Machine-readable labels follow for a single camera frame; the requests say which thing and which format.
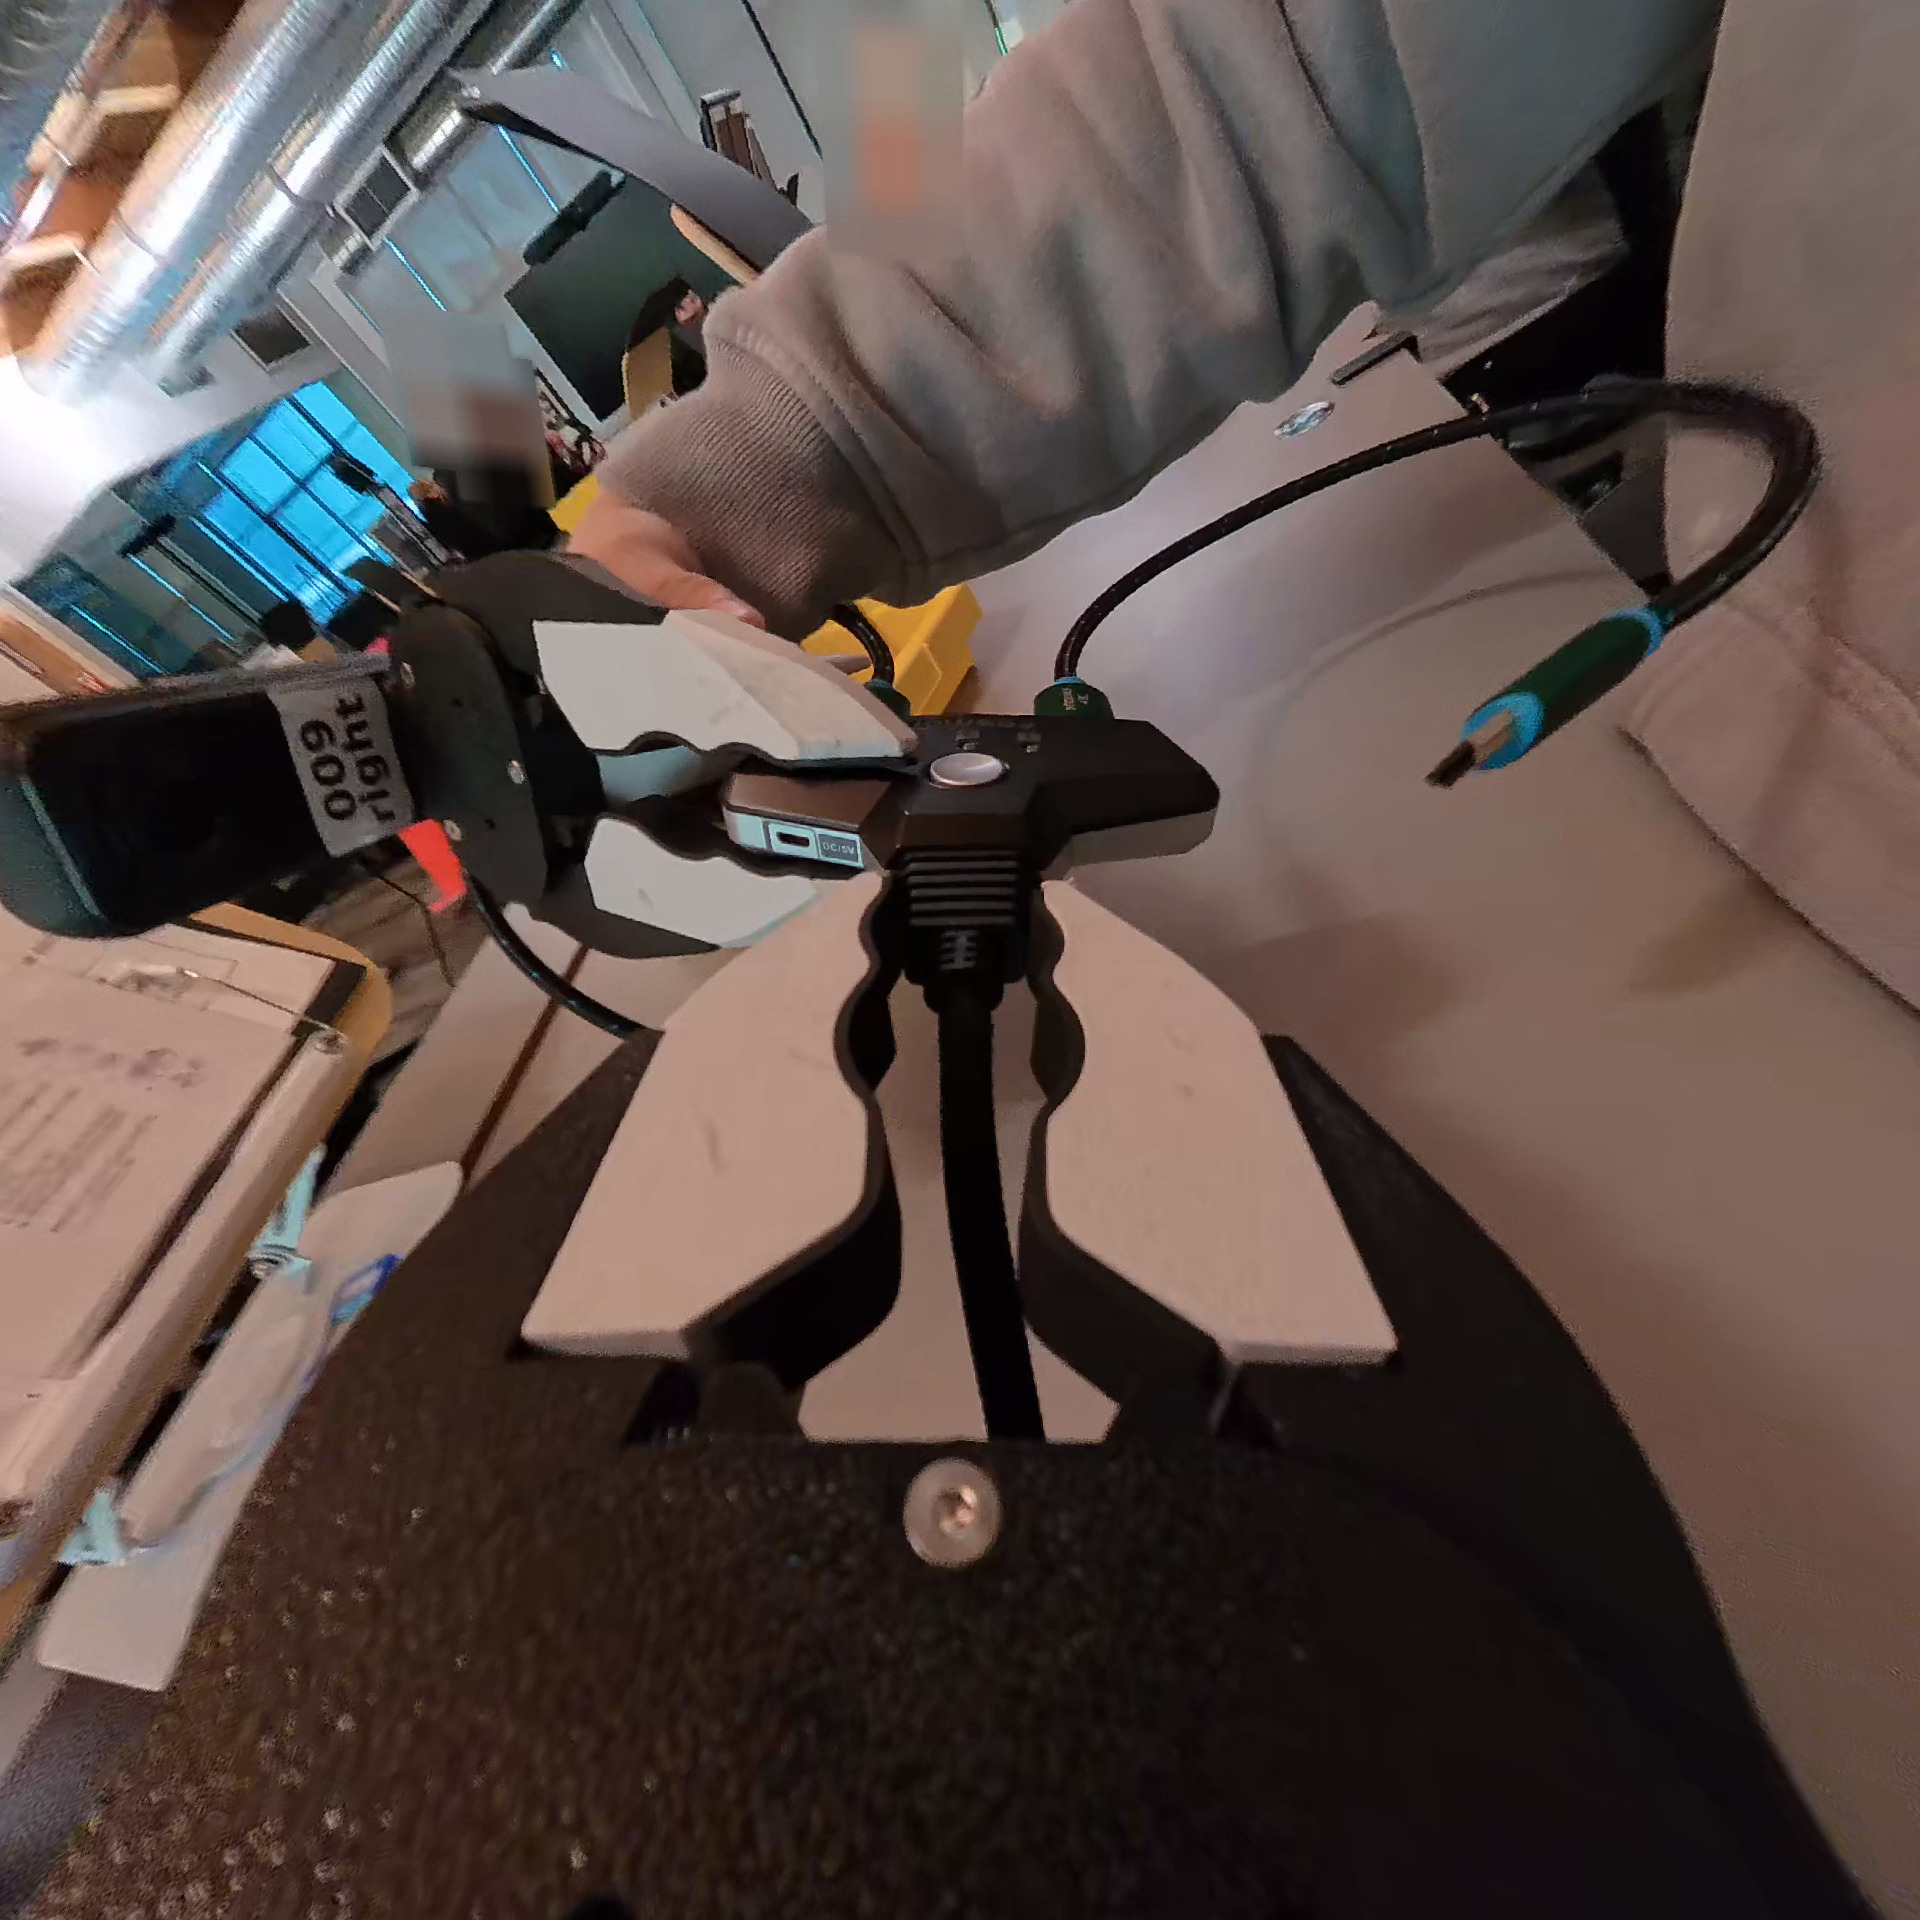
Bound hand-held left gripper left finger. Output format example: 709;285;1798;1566
517;882;906;1405

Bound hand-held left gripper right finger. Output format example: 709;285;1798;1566
1016;882;1402;1405

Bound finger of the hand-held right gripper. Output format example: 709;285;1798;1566
528;607;921;804
574;807;876;952

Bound thick black hub cable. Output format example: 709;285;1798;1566
929;931;1048;1444

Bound black hub box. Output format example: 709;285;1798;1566
720;714;1222;980

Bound braided cable with green plugs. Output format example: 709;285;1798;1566
1036;375;1824;792

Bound person's right forearm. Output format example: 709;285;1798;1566
597;0;1725;633

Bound person's right hand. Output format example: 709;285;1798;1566
568;478;770;633

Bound yellow box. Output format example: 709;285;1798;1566
802;584;983;718

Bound clipboard with papers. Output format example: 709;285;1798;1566
0;913;396;1516

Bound clear plastic bag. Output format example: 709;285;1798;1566
36;1160;467;1693

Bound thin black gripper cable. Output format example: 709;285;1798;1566
461;882;651;1042

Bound short cable with green plug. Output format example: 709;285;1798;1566
824;596;921;725

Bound silver ventilation duct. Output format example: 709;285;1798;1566
30;0;587;396

